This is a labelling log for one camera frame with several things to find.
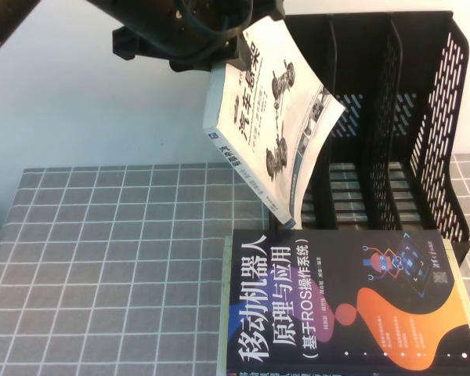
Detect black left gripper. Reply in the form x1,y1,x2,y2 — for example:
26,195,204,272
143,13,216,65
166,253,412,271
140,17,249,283
86,0,287,74

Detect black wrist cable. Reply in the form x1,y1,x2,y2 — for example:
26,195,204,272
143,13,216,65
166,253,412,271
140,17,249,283
171,0,240,45

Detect black perforated book stand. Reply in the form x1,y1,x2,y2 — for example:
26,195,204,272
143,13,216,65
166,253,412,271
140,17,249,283
268,10,470,262

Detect grey checked tablecloth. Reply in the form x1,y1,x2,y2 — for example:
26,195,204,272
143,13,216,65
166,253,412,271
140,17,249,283
0,151,470,376

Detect white car suspension book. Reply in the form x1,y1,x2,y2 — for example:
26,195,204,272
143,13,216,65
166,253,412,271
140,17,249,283
201,16,347,230

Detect dark robotics book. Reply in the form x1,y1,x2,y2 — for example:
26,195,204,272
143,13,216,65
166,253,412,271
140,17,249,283
218,233,470,376

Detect dark robot book orange shapes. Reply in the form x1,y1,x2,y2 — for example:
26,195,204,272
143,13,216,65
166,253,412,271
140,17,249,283
222,228,470,376

